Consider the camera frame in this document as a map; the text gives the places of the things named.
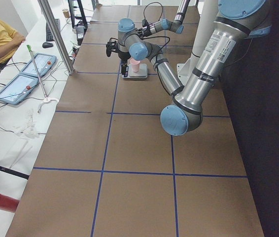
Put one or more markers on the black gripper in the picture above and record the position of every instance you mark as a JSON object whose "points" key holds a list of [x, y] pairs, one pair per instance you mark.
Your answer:
{"points": [[146, 31], [123, 60]]}

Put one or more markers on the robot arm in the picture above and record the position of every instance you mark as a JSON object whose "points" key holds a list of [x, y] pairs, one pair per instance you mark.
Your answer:
{"points": [[234, 20], [163, 24]]}

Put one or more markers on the silver digital kitchen scale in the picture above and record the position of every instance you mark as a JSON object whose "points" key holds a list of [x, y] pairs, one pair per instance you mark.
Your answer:
{"points": [[140, 75]]}

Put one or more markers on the brown paper cup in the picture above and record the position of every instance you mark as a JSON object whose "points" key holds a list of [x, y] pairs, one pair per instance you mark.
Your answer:
{"points": [[66, 13]]}

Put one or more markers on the upper blue teach pendant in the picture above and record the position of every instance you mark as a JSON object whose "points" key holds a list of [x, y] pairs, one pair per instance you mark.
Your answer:
{"points": [[44, 63]]}

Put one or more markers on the blue teach pendant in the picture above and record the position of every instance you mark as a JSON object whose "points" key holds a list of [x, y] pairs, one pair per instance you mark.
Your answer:
{"points": [[44, 63], [18, 89]]}

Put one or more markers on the black computer mouse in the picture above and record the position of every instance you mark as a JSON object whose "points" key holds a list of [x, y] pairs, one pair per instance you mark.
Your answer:
{"points": [[47, 45]]}

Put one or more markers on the metal rod green tip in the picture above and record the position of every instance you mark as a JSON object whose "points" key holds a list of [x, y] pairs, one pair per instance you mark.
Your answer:
{"points": [[46, 99]]}

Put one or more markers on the lower blue teach pendant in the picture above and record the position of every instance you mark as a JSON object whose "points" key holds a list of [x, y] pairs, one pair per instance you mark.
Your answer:
{"points": [[18, 89]]}

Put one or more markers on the white plastic parts pile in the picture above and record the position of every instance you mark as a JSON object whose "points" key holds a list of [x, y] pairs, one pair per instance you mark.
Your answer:
{"points": [[31, 126]]}

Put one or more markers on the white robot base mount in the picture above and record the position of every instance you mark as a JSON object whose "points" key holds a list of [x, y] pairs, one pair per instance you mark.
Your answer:
{"points": [[203, 34]]}

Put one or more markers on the aluminium frame post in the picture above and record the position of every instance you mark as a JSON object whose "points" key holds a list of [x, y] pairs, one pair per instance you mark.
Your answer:
{"points": [[49, 17]]}

